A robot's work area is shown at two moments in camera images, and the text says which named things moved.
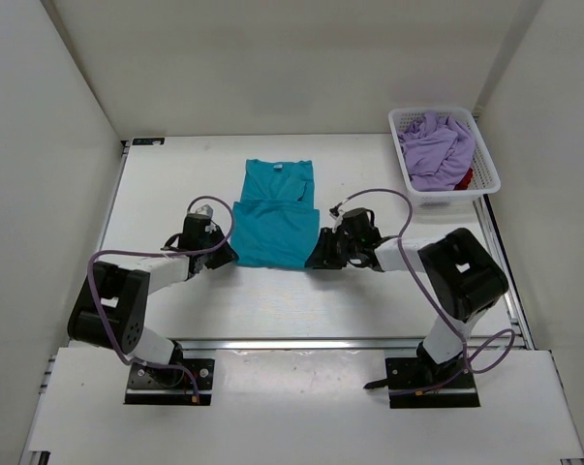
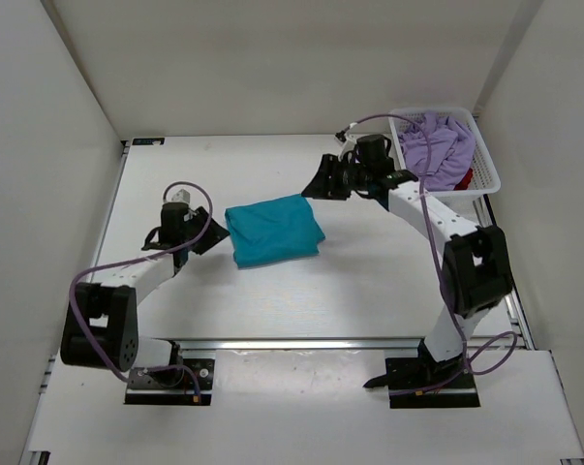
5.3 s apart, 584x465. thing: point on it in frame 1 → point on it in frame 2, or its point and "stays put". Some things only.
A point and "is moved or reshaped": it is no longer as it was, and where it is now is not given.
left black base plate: (152, 386) stays put
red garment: (463, 184) stays put
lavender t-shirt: (438, 151) stays put
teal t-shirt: (276, 222) is moved or reshaped
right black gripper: (325, 257) → (327, 184)
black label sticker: (148, 140) stays put
